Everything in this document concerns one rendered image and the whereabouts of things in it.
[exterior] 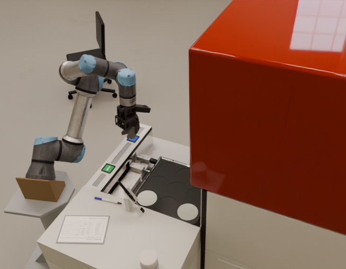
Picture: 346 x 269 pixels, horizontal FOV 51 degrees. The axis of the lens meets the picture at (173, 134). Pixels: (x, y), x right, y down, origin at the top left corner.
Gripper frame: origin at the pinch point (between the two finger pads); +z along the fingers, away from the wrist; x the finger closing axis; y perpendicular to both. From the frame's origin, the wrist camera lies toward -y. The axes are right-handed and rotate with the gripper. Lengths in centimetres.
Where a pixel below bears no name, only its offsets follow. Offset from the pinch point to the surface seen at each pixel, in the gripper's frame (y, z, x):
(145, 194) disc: 3.9, 28.5, 12.2
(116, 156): -1.7, 23.3, -15.5
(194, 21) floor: -346, 97, -232
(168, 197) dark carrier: -2.4, 27.9, 22.4
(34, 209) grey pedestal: 43, 41, -30
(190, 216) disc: 0.1, 27.6, 38.3
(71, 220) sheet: 40.4, 25.1, 1.2
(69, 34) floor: -198, 112, -349
